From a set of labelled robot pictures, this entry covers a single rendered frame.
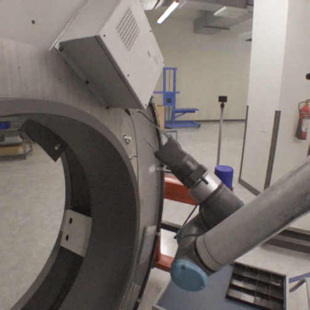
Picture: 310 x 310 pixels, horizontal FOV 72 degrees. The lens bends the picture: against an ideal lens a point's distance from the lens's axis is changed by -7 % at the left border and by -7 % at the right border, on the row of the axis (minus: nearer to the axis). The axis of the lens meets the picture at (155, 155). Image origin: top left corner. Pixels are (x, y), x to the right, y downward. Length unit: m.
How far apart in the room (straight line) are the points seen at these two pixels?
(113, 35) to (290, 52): 2.96
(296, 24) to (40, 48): 3.16
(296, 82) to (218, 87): 7.30
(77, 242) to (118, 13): 0.89
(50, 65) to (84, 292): 0.80
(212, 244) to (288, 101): 2.95
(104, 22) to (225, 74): 10.20
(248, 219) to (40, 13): 0.59
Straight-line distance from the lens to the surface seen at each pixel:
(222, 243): 0.52
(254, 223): 0.49
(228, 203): 0.63
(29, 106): 0.45
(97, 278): 0.98
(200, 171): 0.57
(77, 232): 1.09
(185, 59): 9.93
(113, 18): 0.53
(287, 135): 3.45
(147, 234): 1.06
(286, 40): 3.31
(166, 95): 8.67
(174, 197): 1.55
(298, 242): 2.65
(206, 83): 10.24
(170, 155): 0.64
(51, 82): 0.55
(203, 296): 1.22
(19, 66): 0.51
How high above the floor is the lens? 1.58
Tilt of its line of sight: 17 degrees down
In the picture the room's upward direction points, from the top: straight up
